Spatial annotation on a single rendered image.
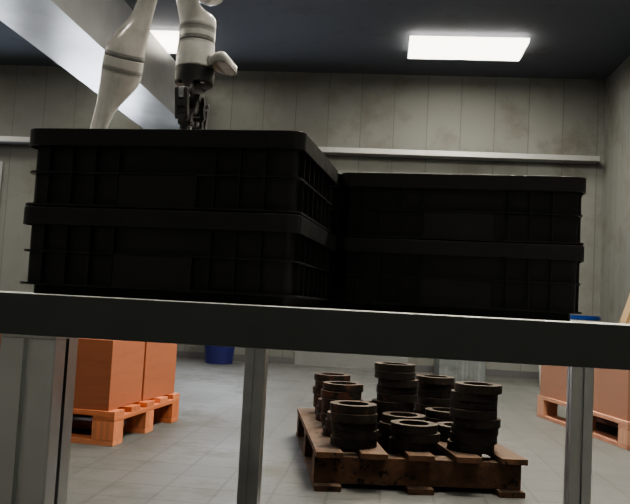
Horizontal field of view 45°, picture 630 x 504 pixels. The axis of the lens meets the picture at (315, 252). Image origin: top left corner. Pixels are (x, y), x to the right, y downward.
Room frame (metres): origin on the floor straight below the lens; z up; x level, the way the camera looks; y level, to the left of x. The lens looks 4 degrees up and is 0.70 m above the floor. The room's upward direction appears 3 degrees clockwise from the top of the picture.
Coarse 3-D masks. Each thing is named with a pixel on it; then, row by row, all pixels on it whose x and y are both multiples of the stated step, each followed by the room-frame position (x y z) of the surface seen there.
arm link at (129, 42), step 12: (144, 0) 1.70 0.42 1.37; (156, 0) 1.69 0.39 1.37; (132, 12) 1.72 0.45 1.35; (144, 12) 1.70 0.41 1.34; (132, 24) 1.70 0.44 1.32; (144, 24) 1.70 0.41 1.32; (120, 36) 1.70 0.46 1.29; (132, 36) 1.69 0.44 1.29; (144, 36) 1.71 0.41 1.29; (108, 48) 1.70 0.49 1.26; (120, 48) 1.69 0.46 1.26; (132, 48) 1.70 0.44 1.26; (144, 48) 1.72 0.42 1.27; (132, 60) 1.71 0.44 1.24; (144, 60) 1.74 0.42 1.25
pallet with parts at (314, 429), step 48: (336, 384) 3.54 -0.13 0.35; (384, 384) 3.56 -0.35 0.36; (432, 384) 3.78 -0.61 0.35; (480, 384) 3.25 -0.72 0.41; (336, 432) 3.11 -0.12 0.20; (384, 432) 3.35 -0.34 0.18; (432, 432) 3.11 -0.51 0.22; (480, 432) 3.11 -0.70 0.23; (336, 480) 3.04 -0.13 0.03; (384, 480) 3.05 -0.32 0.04; (432, 480) 3.07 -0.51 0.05; (480, 480) 3.08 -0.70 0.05
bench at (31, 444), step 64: (0, 320) 0.74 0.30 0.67; (64, 320) 0.74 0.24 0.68; (128, 320) 0.73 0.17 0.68; (192, 320) 0.72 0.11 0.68; (256, 320) 0.72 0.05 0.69; (320, 320) 0.71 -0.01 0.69; (384, 320) 0.71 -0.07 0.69; (448, 320) 0.70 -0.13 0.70; (512, 320) 0.70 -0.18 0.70; (0, 384) 0.79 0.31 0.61; (64, 384) 0.82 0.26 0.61; (256, 384) 2.22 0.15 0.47; (576, 384) 2.14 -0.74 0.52; (0, 448) 0.79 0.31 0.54; (64, 448) 0.83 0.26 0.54; (256, 448) 2.22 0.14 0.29; (576, 448) 2.14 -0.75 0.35
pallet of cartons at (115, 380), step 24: (0, 336) 3.74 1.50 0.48; (96, 360) 3.67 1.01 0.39; (120, 360) 3.76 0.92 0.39; (144, 360) 4.08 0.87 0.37; (168, 360) 4.38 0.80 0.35; (96, 384) 3.67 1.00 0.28; (120, 384) 3.78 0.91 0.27; (144, 384) 4.08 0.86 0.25; (168, 384) 4.40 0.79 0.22; (96, 408) 3.67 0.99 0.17; (120, 408) 3.84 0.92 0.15; (144, 408) 4.00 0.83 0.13; (168, 408) 4.41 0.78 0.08; (96, 432) 3.66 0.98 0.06; (120, 432) 3.72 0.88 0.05; (144, 432) 4.02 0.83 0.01
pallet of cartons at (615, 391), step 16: (544, 368) 5.49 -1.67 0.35; (560, 368) 5.25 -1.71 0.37; (544, 384) 5.48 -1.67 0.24; (560, 384) 5.25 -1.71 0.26; (608, 384) 4.58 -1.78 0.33; (624, 384) 4.39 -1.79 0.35; (544, 400) 5.48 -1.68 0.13; (560, 400) 5.24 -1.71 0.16; (608, 400) 4.57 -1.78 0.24; (624, 400) 4.38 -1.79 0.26; (544, 416) 5.45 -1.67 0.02; (608, 416) 4.53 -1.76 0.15; (624, 416) 4.38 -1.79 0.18; (624, 432) 4.34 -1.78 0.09; (624, 448) 4.34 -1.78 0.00
